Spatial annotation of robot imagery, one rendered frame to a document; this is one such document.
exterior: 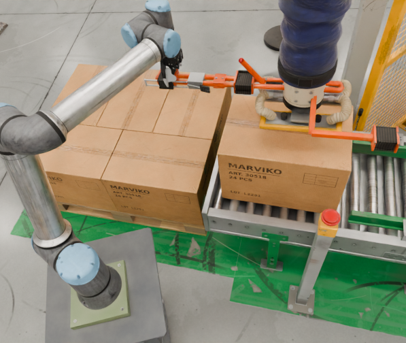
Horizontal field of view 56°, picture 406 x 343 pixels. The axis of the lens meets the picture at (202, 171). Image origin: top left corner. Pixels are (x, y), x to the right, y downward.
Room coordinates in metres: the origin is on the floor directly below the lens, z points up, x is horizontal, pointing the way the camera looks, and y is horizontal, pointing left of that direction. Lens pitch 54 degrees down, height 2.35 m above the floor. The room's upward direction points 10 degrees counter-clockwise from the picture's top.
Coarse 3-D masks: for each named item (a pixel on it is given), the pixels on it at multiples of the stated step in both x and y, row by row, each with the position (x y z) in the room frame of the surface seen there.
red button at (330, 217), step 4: (324, 212) 0.66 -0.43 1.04; (328, 212) 0.65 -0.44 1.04; (332, 212) 0.65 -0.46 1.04; (336, 212) 0.65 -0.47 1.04; (324, 216) 0.64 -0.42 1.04; (328, 216) 0.64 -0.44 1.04; (332, 216) 0.63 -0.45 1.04; (336, 216) 0.63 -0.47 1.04; (340, 216) 0.63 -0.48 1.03; (324, 220) 0.63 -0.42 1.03; (328, 220) 0.62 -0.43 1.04; (332, 220) 0.62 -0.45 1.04; (336, 220) 0.61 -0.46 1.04; (328, 224) 0.61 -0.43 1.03; (332, 224) 0.61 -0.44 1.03; (336, 224) 0.60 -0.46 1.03
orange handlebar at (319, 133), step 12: (204, 84) 1.28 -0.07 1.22; (216, 84) 1.26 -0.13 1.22; (228, 84) 1.24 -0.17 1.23; (264, 84) 1.19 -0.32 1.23; (276, 84) 1.18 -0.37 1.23; (336, 84) 1.12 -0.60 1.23; (312, 108) 1.01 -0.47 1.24; (312, 120) 0.95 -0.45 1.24; (312, 132) 0.89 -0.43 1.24; (324, 132) 0.88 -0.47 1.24; (336, 132) 0.87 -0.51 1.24; (348, 132) 0.86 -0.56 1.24
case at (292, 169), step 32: (224, 128) 1.25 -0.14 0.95; (256, 128) 1.21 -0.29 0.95; (352, 128) 1.11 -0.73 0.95; (224, 160) 1.09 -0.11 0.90; (256, 160) 1.03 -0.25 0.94; (288, 160) 0.99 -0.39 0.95; (320, 160) 0.96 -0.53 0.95; (224, 192) 1.09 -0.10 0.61; (256, 192) 1.03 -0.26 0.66; (288, 192) 0.97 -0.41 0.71; (320, 192) 0.91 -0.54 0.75
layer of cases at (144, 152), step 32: (64, 96) 2.18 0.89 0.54; (128, 96) 2.06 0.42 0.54; (160, 96) 2.00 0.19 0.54; (192, 96) 1.94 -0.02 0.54; (224, 96) 1.90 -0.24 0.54; (96, 128) 1.80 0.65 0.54; (128, 128) 1.75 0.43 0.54; (160, 128) 1.70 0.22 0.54; (192, 128) 1.65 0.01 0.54; (64, 160) 1.58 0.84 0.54; (96, 160) 1.53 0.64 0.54; (128, 160) 1.49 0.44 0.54; (160, 160) 1.44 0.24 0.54; (192, 160) 1.40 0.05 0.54; (64, 192) 1.51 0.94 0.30; (96, 192) 1.41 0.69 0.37; (128, 192) 1.32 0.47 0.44; (160, 192) 1.24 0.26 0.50; (192, 192) 1.17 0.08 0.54
